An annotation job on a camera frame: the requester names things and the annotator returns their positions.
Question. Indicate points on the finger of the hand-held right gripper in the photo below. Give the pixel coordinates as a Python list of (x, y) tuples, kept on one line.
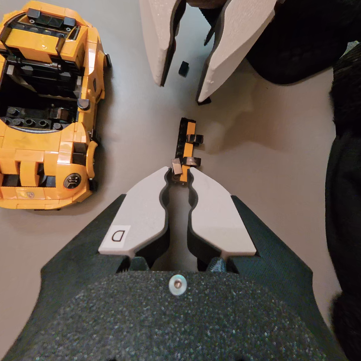
[(158, 33), (242, 33)]

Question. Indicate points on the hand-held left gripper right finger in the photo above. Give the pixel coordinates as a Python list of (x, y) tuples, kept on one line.
[(220, 222)]

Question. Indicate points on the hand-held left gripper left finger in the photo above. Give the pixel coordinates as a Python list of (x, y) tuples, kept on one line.
[(141, 214)]

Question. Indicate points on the black yellow lego strip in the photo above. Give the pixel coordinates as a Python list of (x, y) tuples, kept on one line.
[(189, 128)]

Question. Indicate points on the yellow lego car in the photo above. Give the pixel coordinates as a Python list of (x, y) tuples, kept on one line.
[(42, 112)]

